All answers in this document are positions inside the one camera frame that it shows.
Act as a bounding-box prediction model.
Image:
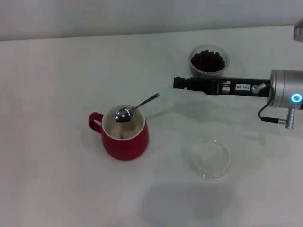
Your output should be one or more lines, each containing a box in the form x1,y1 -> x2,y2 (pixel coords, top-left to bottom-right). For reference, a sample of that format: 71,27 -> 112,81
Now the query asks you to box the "small clear glass dish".
181,138 -> 232,182

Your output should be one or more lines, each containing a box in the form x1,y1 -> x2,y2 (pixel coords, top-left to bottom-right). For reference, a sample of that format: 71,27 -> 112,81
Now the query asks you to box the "red ceramic mug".
88,104 -> 150,162

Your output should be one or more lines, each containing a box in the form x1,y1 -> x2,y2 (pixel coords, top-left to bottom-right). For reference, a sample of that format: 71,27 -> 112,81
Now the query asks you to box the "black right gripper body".
214,79 -> 272,98

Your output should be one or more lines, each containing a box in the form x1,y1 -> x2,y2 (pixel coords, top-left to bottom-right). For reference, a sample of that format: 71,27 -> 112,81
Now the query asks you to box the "metal spoon with blue handle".
115,86 -> 176,124

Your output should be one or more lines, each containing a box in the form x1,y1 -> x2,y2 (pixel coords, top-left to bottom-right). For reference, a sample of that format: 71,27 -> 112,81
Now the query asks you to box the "pile of coffee beans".
191,49 -> 226,71

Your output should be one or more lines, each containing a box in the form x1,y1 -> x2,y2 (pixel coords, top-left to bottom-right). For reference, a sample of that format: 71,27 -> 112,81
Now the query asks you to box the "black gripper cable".
258,86 -> 288,124

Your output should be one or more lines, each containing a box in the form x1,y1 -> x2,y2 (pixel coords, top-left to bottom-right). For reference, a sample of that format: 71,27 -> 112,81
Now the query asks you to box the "double-wall glass cup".
188,44 -> 231,77

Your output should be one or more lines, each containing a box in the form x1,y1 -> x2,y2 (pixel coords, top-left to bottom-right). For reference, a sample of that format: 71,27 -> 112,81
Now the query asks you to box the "clear glass saucer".
182,67 -> 232,78

